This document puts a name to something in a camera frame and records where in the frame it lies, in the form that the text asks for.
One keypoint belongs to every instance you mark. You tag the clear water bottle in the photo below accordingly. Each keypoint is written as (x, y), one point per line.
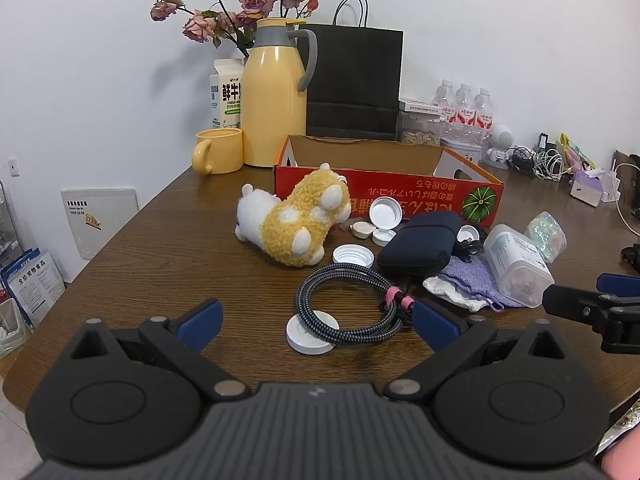
(483, 112)
(444, 105)
(463, 107)

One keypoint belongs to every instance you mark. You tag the white round disc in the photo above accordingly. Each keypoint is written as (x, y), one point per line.
(310, 337)

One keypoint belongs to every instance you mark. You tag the red cardboard box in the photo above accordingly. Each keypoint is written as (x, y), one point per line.
(400, 190)

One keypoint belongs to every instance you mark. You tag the blue printed bags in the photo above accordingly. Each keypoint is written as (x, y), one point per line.
(32, 285)

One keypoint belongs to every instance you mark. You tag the yellow thermos jug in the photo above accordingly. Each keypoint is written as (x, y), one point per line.
(272, 100)

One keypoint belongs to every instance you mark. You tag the black adapter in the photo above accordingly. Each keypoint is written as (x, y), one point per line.
(545, 141)

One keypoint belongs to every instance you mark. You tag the flat white box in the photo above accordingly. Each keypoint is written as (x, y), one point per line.
(417, 105)

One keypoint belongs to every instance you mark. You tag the white wall socket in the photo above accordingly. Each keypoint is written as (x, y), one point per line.
(13, 166)

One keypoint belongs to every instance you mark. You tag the yellow ceramic mug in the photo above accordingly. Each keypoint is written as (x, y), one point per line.
(222, 152)

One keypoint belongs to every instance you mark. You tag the white robot-shaped speaker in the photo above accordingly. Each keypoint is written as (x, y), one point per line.
(501, 137)

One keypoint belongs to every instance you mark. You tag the white cloth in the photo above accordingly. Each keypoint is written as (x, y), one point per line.
(450, 296)

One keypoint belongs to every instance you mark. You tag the white threaded bottle cap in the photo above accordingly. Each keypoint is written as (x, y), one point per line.
(353, 255)
(385, 210)

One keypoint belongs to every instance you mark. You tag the colourful snack packets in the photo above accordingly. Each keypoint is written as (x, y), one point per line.
(575, 157)

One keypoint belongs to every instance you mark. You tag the white milk carton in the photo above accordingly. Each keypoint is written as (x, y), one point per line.
(225, 95)

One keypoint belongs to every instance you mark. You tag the person's right forearm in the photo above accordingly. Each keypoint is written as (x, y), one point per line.
(625, 460)

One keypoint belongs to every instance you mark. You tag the black paper bag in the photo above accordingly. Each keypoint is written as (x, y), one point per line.
(355, 75)

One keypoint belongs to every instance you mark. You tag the clear seed container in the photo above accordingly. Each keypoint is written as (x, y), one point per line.
(417, 135)

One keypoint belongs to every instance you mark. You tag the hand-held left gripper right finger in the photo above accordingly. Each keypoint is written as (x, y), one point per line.
(435, 327)

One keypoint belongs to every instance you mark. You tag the glittery plastic packet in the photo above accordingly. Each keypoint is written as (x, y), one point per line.
(547, 232)

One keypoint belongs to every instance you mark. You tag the yellow and white plush toy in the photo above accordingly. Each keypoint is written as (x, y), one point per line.
(295, 220)

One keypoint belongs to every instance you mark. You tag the navy zip case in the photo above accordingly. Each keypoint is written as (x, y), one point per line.
(420, 245)

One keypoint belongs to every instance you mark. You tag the dried rose bouquet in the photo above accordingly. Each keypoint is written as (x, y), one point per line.
(255, 0)

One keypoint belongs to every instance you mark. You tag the printed tin box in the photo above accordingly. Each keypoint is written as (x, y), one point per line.
(465, 149)

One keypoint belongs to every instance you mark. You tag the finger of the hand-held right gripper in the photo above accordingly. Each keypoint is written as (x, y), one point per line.
(580, 305)
(622, 284)

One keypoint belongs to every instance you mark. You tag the small white cap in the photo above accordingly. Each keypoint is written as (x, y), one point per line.
(384, 236)
(468, 232)
(361, 230)

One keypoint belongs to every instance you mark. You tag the pale purple box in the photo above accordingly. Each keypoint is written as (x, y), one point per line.
(587, 187)

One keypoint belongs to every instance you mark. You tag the purple knitted cloth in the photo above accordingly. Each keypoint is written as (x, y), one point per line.
(470, 277)

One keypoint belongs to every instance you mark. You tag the clear cotton swab box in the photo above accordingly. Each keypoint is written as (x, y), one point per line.
(515, 265)

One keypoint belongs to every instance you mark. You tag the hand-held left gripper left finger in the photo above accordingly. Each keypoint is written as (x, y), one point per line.
(202, 322)

